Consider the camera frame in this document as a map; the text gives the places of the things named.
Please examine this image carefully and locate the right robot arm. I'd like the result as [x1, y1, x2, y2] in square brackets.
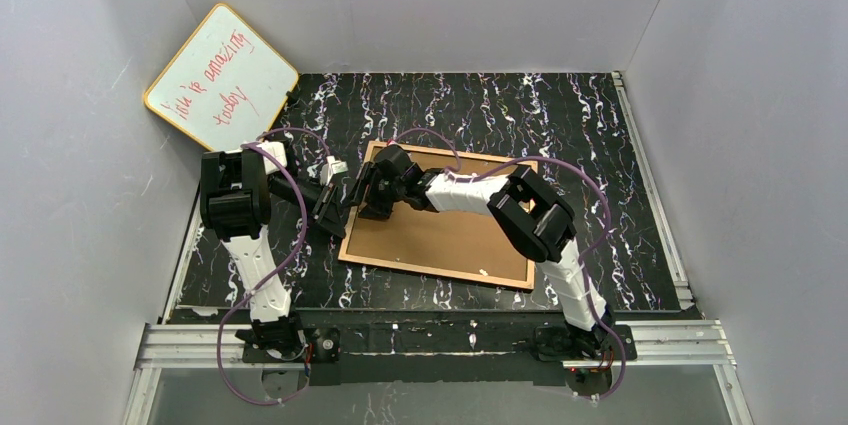
[345, 143, 613, 333]

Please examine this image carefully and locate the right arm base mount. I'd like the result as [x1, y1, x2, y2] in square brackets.
[529, 324, 638, 367]

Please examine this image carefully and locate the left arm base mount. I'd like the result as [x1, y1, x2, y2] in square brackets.
[235, 328, 341, 364]

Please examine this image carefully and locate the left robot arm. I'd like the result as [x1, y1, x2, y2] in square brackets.
[200, 142, 347, 348]

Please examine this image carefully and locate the wooden picture frame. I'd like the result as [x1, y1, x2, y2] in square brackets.
[337, 140, 539, 292]

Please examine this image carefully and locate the white board yellow rim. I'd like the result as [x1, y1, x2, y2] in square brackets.
[143, 3, 300, 151]

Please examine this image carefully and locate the aluminium rail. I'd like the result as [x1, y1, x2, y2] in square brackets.
[123, 312, 753, 424]

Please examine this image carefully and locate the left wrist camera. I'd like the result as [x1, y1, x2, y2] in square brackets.
[319, 155, 348, 186]

